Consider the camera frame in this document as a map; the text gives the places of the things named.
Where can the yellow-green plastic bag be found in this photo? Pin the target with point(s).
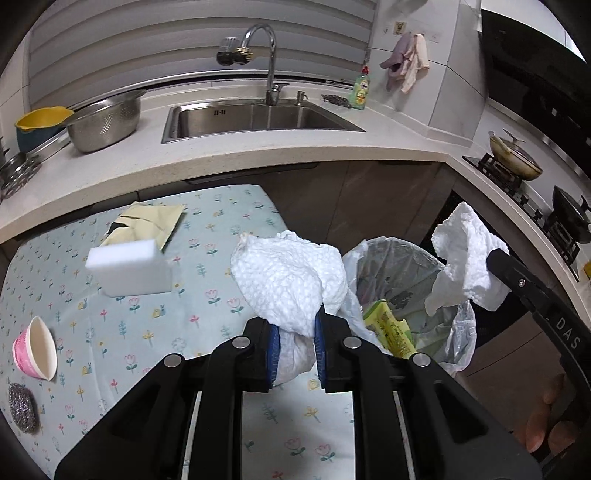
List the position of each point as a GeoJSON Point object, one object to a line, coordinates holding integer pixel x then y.
{"type": "Point", "coordinates": [388, 327]}

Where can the person's right hand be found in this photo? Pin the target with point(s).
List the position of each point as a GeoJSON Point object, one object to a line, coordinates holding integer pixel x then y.
{"type": "Point", "coordinates": [542, 415]}

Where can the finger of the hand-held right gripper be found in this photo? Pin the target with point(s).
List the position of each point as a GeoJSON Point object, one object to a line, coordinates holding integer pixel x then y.
{"type": "Point", "coordinates": [517, 279]}

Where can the black wok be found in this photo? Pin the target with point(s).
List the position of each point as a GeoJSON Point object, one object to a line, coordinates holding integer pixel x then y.
{"type": "Point", "coordinates": [570, 207]}

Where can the yellow and blue basin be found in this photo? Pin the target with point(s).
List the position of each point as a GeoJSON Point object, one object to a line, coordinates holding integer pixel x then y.
{"type": "Point", "coordinates": [39, 120]}

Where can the black gas stove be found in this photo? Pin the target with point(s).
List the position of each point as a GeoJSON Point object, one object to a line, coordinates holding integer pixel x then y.
{"type": "Point", "coordinates": [503, 177]}

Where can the beige packet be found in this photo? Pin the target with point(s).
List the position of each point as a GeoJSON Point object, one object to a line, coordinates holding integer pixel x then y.
{"type": "Point", "coordinates": [147, 219]}

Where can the wall outlet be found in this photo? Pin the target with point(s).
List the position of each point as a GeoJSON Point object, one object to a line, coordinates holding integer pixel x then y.
{"type": "Point", "coordinates": [397, 27]}

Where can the white sponge block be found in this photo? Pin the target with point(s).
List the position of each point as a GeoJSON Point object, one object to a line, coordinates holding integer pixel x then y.
{"type": "Point", "coordinates": [129, 267]}

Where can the sink soap dispenser pump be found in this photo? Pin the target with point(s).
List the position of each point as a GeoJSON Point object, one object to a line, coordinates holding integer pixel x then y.
{"type": "Point", "coordinates": [301, 98]}

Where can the dark scouring pad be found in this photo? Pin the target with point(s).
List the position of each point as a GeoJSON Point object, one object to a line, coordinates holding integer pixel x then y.
{"type": "Point", "coordinates": [337, 99]}

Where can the black range hood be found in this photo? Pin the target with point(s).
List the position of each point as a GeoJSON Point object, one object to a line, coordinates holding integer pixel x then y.
{"type": "Point", "coordinates": [531, 69]}

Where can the cream hanging cloth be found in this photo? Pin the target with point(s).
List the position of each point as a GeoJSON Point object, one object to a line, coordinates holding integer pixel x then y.
{"type": "Point", "coordinates": [418, 64]}

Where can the grey window blind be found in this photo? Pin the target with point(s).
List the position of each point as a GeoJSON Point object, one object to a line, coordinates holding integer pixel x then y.
{"type": "Point", "coordinates": [161, 41]}

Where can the pink paper cup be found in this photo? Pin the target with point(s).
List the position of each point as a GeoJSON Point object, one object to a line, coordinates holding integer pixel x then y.
{"type": "Point", "coordinates": [25, 355]}

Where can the purple hanging cloth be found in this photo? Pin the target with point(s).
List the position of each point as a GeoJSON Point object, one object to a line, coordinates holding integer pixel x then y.
{"type": "Point", "coordinates": [399, 55]}

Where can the stainless steel colander bowl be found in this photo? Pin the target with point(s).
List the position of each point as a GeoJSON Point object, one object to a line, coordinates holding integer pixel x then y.
{"type": "Point", "coordinates": [104, 124]}

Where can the wok with glass lid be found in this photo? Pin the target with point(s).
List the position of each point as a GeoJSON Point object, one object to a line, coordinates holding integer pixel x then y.
{"type": "Point", "coordinates": [517, 161]}

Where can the green dish soap bottle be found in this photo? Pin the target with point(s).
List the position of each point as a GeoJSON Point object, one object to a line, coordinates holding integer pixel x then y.
{"type": "Point", "coordinates": [362, 92]}

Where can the white paper towel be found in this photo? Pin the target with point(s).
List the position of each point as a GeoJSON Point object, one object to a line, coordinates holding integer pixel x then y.
{"type": "Point", "coordinates": [461, 258]}
{"type": "Point", "coordinates": [286, 281]}

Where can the floral printed tablecloth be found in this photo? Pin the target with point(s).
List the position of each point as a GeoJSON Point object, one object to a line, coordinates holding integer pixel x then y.
{"type": "Point", "coordinates": [69, 277]}

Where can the stainless steel sink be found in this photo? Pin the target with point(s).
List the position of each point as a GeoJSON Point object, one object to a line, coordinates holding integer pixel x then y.
{"type": "Point", "coordinates": [258, 117]}

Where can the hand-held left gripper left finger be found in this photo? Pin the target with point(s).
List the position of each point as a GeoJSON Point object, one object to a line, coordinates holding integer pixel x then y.
{"type": "Point", "coordinates": [274, 355]}

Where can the steel wool scrubber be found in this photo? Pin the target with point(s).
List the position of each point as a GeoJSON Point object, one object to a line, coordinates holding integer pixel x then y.
{"type": "Point", "coordinates": [23, 406]}

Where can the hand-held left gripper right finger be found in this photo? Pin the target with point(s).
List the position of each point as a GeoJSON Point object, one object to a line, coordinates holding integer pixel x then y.
{"type": "Point", "coordinates": [320, 353]}

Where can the trash bin with white bag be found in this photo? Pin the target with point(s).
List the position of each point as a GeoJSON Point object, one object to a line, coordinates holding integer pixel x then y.
{"type": "Point", "coordinates": [415, 323]}

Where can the chrome faucet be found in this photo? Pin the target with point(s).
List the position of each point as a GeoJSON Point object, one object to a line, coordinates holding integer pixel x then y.
{"type": "Point", "coordinates": [270, 60]}

